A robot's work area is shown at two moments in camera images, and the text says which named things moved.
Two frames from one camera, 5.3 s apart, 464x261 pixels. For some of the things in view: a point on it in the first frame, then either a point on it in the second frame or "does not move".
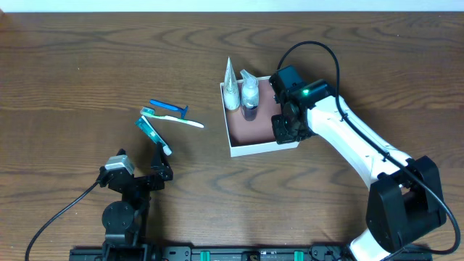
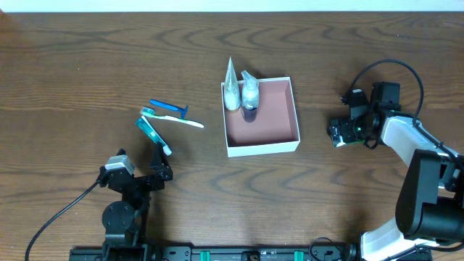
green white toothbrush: (150, 112) does not move
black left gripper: (143, 180) does not move
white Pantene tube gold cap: (231, 93) does not move
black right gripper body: (283, 130) → (345, 130)
